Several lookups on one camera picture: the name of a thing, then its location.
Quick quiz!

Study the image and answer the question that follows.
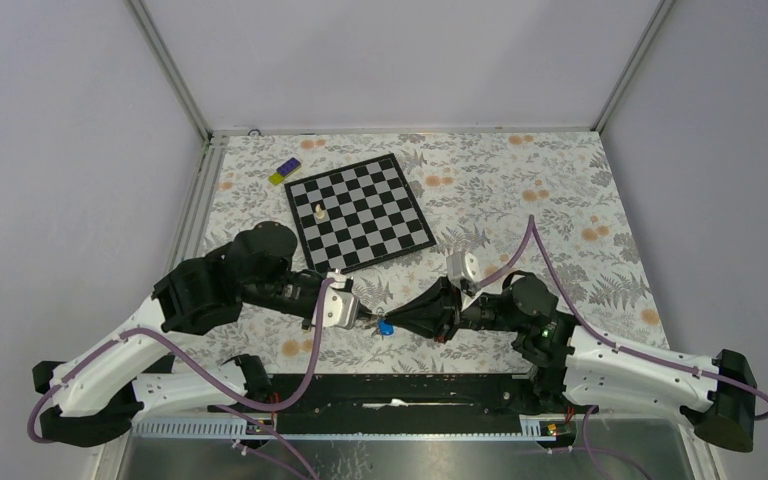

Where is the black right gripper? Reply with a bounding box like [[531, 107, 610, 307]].
[[384, 273, 524, 343]]

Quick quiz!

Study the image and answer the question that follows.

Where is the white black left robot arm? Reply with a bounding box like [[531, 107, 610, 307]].
[[26, 221, 369, 447]]

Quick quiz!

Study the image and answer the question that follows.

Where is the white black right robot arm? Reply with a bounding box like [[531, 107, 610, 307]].
[[383, 270, 757, 453]]

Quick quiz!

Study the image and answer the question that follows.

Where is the black grey chessboard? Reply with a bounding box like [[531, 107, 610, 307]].
[[285, 153, 437, 273]]

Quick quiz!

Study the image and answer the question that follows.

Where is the purple yellow toy brick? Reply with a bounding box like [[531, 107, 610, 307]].
[[269, 157, 301, 185]]

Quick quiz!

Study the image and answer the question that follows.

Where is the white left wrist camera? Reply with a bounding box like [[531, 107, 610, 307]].
[[322, 271, 360, 330]]

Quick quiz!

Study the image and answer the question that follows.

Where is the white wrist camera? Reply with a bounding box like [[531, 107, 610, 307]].
[[446, 251, 480, 295], [322, 271, 360, 330]]

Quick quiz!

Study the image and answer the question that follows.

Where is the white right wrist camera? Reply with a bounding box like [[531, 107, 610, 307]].
[[446, 251, 480, 295]]

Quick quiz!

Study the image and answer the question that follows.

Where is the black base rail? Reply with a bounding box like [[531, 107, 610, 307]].
[[211, 372, 558, 436]]

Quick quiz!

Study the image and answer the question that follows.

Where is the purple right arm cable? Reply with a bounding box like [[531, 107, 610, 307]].
[[473, 214, 768, 423]]

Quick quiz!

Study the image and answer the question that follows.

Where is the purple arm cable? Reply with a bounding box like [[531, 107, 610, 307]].
[[473, 214, 768, 423], [26, 274, 352, 445]]

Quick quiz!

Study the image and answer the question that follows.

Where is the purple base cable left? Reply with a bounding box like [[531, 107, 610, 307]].
[[211, 404, 322, 480]]

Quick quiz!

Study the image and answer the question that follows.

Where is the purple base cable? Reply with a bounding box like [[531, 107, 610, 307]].
[[211, 404, 322, 480], [542, 404, 650, 480]]

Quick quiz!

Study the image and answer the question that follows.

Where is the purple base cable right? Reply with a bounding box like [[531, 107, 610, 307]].
[[542, 404, 650, 480]]

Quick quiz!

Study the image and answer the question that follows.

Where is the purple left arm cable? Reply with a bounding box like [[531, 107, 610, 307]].
[[26, 274, 352, 445]]

